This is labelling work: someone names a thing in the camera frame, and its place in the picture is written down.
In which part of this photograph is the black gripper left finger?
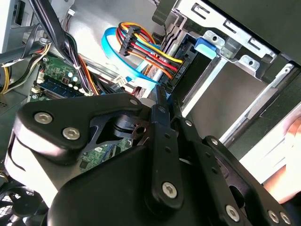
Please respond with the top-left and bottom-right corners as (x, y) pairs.
(4, 84), (186, 211)

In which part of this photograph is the person's hand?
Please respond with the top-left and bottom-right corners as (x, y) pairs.
(262, 121), (301, 204)

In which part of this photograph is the blue data wire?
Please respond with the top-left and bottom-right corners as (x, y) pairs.
(100, 26), (176, 96)

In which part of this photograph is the hard disk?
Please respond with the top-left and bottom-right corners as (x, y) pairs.
(162, 32), (218, 102)

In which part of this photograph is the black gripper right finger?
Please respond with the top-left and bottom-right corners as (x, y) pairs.
(171, 99), (295, 226)

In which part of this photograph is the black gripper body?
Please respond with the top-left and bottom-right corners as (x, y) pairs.
(48, 145), (236, 226)

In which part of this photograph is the multicoloured power wire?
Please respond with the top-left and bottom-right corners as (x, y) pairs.
(116, 21), (189, 83)

